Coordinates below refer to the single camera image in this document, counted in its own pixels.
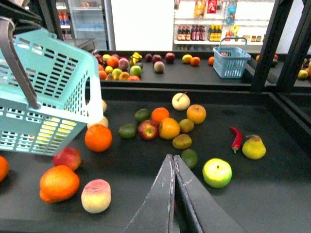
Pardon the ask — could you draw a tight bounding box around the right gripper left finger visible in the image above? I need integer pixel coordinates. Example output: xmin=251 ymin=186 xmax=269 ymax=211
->
xmin=124 ymin=154 xmax=175 ymax=233

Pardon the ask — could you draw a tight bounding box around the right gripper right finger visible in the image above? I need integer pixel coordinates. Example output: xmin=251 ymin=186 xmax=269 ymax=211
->
xmin=173 ymin=155 xmax=246 ymax=233

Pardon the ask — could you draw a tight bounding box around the light teal shopping basket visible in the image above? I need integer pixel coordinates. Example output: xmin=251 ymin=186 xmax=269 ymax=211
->
xmin=0 ymin=17 xmax=103 ymax=155

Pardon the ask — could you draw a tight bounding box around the yellow lemon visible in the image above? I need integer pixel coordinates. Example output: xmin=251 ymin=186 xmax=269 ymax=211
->
xmin=35 ymin=117 xmax=77 ymax=146

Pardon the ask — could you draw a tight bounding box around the white bottle shelf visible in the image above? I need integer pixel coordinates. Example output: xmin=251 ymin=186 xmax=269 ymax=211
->
xmin=173 ymin=0 xmax=275 ymax=53

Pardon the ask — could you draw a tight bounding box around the green apple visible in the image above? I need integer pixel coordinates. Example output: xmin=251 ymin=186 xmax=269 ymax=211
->
xmin=202 ymin=158 xmax=232 ymax=189

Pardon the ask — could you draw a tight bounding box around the dark green avocado front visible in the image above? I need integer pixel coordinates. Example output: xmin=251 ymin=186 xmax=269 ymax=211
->
xmin=180 ymin=149 xmax=198 ymax=169

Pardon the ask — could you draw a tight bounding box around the pale peach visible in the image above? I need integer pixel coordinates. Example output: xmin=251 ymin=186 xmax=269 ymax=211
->
xmin=81 ymin=179 xmax=111 ymax=214

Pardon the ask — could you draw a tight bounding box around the brown kiwi front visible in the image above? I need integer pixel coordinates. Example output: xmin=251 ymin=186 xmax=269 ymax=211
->
xmin=172 ymin=133 xmax=192 ymax=150

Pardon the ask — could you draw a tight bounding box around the brown kiwi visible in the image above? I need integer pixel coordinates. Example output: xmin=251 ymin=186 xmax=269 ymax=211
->
xmin=172 ymin=133 xmax=192 ymax=150
xmin=179 ymin=118 xmax=194 ymax=133

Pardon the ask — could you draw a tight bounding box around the red chili pepper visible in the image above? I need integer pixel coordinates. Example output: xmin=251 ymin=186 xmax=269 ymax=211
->
xmin=229 ymin=126 xmax=242 ymax=153

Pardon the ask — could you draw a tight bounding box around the black front display tray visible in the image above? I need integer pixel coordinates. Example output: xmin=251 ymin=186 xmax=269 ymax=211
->
xmin=0 ymin=87 xmax=311 ymax=233

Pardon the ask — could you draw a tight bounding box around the black display tray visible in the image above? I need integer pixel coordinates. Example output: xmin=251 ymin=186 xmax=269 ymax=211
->
xmin=101 ymin=50 xmax=257 ymax=91
xmin=0 ymin=87 xmax=311 ymax=233

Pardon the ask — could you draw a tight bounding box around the yellow green pear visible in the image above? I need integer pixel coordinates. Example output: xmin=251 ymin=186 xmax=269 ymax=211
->
xmin=242 ymin=134 xmax=266 ymax=160

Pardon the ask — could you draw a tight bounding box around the red yellow apple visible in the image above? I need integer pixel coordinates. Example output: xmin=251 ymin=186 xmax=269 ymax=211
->
xmin=138 ymin=120 xmax=159 ymax=141

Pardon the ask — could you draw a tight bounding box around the brown kiwi back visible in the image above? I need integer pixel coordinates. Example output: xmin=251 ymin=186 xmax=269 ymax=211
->
xmin=179 ymin=118 xmax=194 ymax=133

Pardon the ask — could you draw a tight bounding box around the yellow orange persimmon fruit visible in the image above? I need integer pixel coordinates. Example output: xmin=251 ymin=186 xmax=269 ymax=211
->
xmin=159 ymin=117 xmax=180 ymax=140

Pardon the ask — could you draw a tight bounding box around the green lime front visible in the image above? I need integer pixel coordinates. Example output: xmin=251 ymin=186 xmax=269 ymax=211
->
xmin=118 ymin=124 xmax=137 ymax=139

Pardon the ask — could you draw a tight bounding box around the green lime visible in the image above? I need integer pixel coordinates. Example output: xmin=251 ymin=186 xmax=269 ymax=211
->
xmin=118 ymin=124 xmax=137 ymax=139
xmin=134 ymin=108 xmax=151 ymax=123

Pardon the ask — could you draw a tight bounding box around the large orange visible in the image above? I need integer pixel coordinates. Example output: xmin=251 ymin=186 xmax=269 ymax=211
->
xmin=85 ymin=124 xmax=113 ymax=152

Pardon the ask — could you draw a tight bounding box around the golden round pear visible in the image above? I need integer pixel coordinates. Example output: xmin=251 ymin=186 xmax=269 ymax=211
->
xmin=186 ymin=104 xmax=207 ymax=124

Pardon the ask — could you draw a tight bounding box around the small orange tangerine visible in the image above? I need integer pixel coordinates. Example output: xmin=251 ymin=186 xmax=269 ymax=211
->
xmin=151 ymin=107 xmax=170 ymax=124

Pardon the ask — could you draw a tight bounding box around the orange yellow mango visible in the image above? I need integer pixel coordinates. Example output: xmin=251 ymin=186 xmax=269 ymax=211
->
xmin=39 ymin=165 xmax=80 ymax=203

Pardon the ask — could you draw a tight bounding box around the green lime back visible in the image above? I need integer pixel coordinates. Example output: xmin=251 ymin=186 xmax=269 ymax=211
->
xmin=134 ymin=108 xmax=151 ymax=123

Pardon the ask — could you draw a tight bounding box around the red pomegranate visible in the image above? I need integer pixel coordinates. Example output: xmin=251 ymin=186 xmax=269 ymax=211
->
xmin=53 ymin=147 xmax=83 ymax=171

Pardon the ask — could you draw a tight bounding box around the white pear middle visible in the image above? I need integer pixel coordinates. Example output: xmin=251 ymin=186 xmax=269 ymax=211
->
xmin=87 ymin=116 xmax=109 ymax=129

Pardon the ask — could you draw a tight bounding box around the white pear lying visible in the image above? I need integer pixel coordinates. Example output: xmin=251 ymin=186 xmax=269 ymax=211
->
xmin=102 ymin=100 xmax=107 ymax=113

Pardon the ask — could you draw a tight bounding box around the black rear display tray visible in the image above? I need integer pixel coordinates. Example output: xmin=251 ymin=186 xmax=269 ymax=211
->
xmin=101 ymin=50 xmax=257 ymax=91

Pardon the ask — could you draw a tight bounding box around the blue shopping basket far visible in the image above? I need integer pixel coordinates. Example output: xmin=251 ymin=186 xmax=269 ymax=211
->
xmin=213 ymin=37 xmax=251 ymax=79

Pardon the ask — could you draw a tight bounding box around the orange at left edge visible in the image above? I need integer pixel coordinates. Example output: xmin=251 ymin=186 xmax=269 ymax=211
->
xmin=0 ymin=156 xmax=10 ymax=182

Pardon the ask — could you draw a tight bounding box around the glass door refrigerator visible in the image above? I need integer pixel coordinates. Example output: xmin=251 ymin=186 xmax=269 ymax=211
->
xmin=68 ymin=0 xmax=116 ymax=50

